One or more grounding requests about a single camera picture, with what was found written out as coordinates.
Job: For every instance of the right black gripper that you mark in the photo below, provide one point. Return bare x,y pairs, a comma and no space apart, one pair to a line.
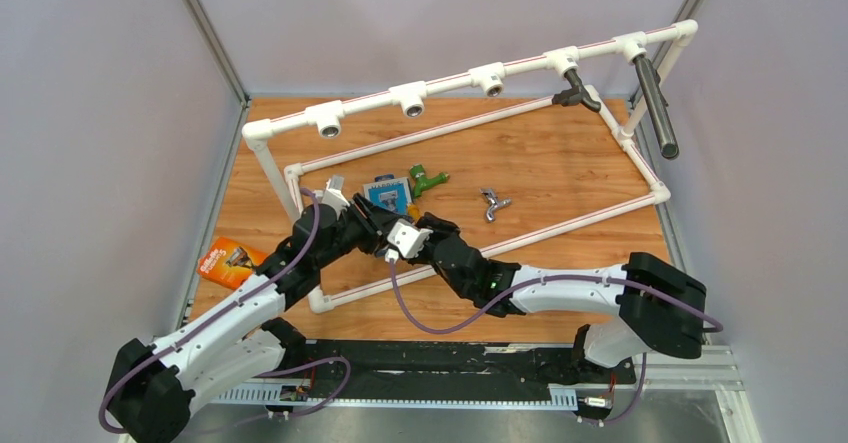
441,230

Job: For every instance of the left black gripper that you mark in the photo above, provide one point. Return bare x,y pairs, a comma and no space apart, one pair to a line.
376,217

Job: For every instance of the yellow brass faucet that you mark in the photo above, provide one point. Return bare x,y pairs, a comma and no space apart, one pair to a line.
413,212

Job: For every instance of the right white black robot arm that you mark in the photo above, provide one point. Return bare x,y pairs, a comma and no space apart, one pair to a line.
652,305

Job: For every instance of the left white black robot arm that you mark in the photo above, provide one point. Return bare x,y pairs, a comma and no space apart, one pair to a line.
155,388

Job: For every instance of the blue razor package box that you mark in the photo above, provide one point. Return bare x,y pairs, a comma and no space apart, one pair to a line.
390,192

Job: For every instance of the green faucet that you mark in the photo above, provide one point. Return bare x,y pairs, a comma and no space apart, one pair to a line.
422,182

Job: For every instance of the silver chrome faucet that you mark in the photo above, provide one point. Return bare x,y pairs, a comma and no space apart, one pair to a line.
494,203

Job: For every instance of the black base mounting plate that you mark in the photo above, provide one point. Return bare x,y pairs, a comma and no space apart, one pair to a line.
450,371

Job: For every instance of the orange razor package box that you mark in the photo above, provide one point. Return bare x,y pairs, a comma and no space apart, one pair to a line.
229,263

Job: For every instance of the dark metal tube faucet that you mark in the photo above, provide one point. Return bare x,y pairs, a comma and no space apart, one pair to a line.
656,104

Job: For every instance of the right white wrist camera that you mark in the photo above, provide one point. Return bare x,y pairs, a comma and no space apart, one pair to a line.
405,241

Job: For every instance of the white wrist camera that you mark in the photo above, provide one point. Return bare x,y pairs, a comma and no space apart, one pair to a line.
334,191
405,241

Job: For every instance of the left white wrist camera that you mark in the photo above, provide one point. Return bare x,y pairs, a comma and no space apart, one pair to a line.
334,191

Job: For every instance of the black faucet on frame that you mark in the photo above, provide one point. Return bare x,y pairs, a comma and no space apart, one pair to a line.
576,94

